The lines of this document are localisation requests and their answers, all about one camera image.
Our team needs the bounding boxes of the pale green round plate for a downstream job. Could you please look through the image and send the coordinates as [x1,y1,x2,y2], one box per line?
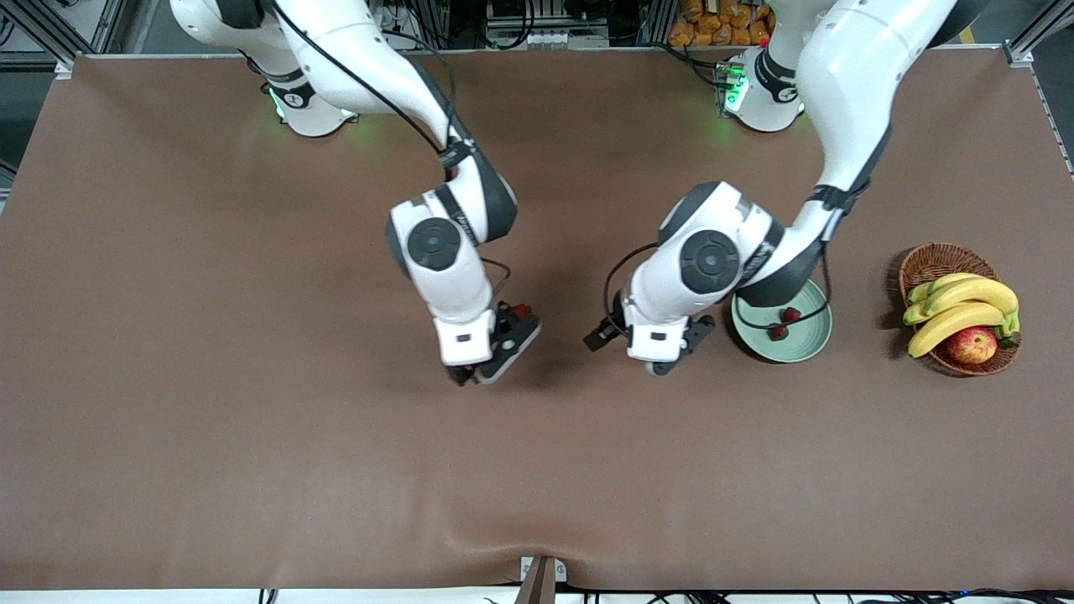
[731,277,833,364]

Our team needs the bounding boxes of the large table cover mat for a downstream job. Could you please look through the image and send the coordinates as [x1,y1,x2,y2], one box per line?
[0,46,1074,592]

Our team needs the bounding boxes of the brown wicker basket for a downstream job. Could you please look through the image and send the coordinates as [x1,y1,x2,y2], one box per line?
[898,242,1022,378]

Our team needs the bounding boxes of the red yellow apple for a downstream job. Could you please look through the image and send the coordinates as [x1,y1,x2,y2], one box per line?
[946,326,999,366]

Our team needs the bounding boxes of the white socket block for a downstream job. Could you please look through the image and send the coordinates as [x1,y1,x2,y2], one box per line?
[485,25,611,49]

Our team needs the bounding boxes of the orange bread rolls heap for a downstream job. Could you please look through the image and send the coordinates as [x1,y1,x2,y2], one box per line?
[667,0,777,48]

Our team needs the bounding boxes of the white power strip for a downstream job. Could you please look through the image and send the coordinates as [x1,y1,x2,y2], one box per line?
[369,4,420,39]

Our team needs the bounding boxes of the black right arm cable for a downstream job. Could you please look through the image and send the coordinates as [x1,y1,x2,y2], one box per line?
[268,0,513,305]

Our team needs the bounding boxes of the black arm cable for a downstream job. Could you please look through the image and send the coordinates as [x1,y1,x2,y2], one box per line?
[602,242,833,330]
[268,0,513,305]

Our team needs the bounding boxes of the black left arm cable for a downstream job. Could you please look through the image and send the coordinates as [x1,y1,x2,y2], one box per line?
[602,242,833,330]

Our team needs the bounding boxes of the metal table clamp bracket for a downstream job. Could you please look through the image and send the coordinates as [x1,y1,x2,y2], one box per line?
[514,555,568,604]

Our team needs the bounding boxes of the aluminium frame strut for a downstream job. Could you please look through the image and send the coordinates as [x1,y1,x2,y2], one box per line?
[1003,0,1074,68]
[0,0,127,68]

